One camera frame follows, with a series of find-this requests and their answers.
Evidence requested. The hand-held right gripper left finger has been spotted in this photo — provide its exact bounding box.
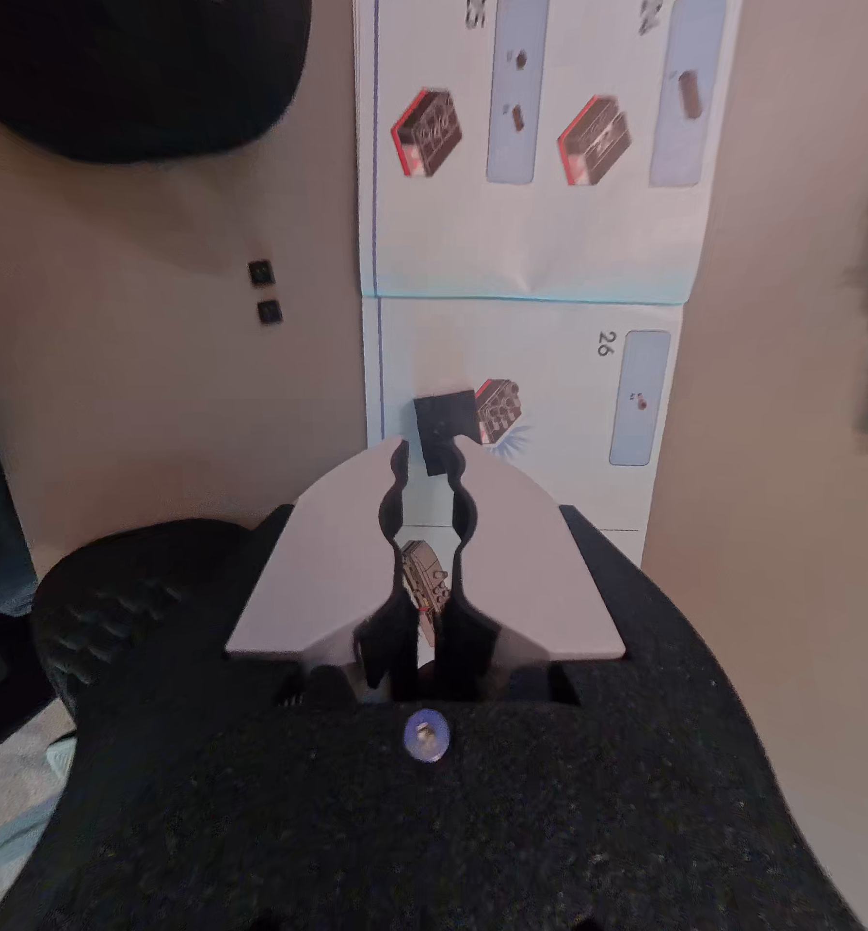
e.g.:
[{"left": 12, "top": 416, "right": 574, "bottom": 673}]
[{"left": 225, "top": 436, "right": 420, "bottom": 692}]

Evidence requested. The open instruction booklet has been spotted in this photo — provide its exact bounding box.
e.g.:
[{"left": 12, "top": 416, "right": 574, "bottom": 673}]
[{"left": 353, "top": 0, "right": 744, "bottom": 666}]

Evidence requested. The black cushioned pad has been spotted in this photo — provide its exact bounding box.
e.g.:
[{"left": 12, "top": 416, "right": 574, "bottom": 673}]
[{"left": 0, "top": 0, "right": 313, "bottom": 164}]

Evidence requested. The black red brick assembly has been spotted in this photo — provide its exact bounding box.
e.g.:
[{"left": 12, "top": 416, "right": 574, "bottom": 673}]
[{"left": 414, "top": 389, "right": 479, "bottom": 477}]

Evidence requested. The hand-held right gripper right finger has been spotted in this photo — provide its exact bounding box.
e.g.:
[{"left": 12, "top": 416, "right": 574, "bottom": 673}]
[{"left": 434, "top": 435, "right": 629, "bottom": 701}]

